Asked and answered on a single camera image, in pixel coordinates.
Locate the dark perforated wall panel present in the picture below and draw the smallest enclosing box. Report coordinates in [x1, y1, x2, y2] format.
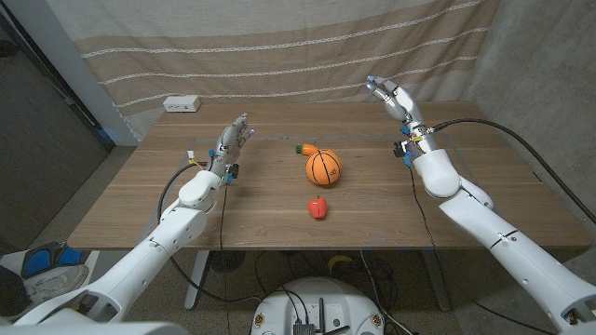
[0, 13, 115, 255]

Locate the blue and black shoe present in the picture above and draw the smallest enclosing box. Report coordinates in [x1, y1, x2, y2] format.
[20, 240, 89, 279]

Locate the beige striped backdrop cloth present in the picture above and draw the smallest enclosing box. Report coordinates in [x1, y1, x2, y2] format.
[46, 0, 502, 141]

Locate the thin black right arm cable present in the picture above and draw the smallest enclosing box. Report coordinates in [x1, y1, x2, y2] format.
[407, 165, 560, 335]

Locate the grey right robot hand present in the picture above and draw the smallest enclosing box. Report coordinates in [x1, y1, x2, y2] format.
[365, 75, 441, 154]

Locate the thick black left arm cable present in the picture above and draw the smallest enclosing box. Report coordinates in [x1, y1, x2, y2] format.
[156, 161, 262, 303]

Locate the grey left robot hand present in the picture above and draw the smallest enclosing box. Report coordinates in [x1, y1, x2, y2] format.
[208, 112, 256, 181]

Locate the white table leg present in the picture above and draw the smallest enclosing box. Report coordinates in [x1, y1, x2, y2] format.
[183, 249, 210, 311]

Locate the yellow toy banana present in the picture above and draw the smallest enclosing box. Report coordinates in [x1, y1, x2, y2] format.
[327, 254, 354, 275]

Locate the grey table leg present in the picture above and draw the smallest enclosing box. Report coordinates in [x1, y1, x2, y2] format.
[421, 248, 452, 312]

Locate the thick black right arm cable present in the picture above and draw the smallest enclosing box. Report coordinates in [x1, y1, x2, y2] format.
[430, 117, 596, 225]

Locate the white power strip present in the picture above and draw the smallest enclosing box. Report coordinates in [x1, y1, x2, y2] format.
[162, 95, 202, 114]

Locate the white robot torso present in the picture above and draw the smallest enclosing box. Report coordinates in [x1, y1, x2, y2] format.
[250, 276, 386, 335]

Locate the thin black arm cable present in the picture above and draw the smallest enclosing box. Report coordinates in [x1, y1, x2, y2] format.
[218, 183, 233, 335]
[407, 165, 560, 335]

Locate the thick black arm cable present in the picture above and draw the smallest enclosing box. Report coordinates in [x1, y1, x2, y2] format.
[156, 161, 262, 303]
[430, 117, 596, 225]

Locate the black round fan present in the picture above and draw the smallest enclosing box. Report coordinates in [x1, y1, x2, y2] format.
[208, 249, 247, 274]

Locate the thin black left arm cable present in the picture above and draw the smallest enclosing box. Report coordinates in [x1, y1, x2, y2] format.
[218, 183, 233, 335]

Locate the orange toy basketball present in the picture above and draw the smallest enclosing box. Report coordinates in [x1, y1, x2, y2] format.
[305, 148, 343, 186]

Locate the white sneaker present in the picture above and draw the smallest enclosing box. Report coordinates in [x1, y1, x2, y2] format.
[22, 263, 89, 303]

